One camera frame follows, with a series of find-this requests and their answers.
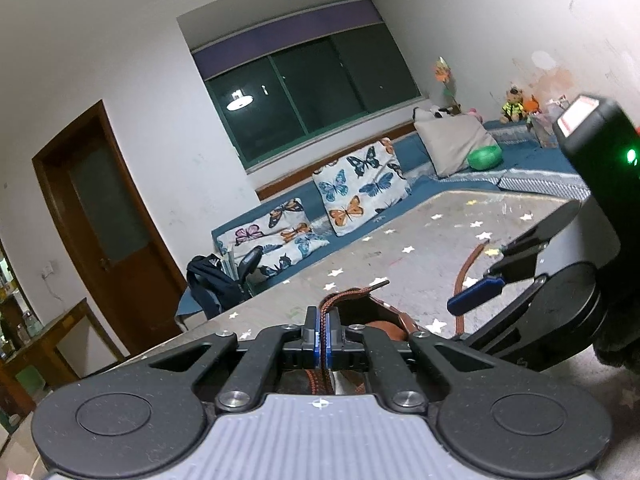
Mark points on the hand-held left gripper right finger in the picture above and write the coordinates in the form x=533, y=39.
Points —
x=334, y=340

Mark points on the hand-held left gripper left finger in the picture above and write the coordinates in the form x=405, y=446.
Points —
x=312, y=340

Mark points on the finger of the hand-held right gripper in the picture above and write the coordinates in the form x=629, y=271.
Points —
x=475, y=295
x=525, y=247

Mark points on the brown shoelace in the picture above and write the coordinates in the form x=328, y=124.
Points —
x=350, y=293

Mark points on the brown leather shoe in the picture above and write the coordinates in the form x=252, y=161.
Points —
x=395, y=330

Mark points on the grey patterned sofa cover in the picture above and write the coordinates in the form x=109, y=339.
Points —
x=530, y=182

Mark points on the grey star-print table cover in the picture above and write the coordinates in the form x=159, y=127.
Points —
x=425, y=240

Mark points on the clear plastic bag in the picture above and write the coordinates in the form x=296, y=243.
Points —
x=545, y=125

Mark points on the butterfly print pillow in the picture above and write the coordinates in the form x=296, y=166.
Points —
x=260, y=225
x=295, y=252

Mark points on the green round toy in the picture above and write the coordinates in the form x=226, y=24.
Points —
x=484, y=157

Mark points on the blue sofa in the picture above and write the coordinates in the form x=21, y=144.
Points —
x=450, y=182

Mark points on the black curved plastic object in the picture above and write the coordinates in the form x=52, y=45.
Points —
x=248, y=262

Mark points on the orange plush toy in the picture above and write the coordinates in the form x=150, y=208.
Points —
x=532, y=105

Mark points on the dark blue backpack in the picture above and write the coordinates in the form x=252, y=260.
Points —
x=210, y=290

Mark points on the brown teddy bear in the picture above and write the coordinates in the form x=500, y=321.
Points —
x=512, y=105

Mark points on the plain grey pillow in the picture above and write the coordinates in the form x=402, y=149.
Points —
x=455, y=145

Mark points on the pink toy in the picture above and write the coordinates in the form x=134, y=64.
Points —
x=475, y=114

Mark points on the large butterfly print cushion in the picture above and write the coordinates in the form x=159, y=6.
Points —
x=360, y=190

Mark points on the panda plush toy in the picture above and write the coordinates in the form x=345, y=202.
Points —
x=435, y=112

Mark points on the brown wooden door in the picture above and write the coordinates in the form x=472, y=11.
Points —
x=150, y=280

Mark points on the artificial flowers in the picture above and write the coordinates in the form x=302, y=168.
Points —
x=445, y=80

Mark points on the brown wooden sofa backboard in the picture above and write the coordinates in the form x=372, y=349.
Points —
x=350, y=152

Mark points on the green framed window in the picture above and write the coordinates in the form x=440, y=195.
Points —
x=325, y=85

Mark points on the brown wooden side table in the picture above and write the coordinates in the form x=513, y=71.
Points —
x=55, y=330

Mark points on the wooden shelf cabinet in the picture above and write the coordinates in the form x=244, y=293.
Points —
x=10, y=300

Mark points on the purple window blind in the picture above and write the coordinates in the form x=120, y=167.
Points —
x=285, y=35

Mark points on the cardboard box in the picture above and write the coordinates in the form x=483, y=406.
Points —
x=12, y=445

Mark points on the white wall socket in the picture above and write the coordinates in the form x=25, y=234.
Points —
x=48, y=271

